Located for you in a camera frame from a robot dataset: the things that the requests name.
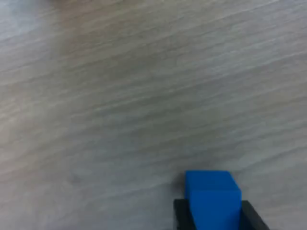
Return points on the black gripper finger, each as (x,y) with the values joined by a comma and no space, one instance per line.
(184,215)
(251,218)

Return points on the blue cube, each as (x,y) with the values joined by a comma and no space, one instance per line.
(211,203)

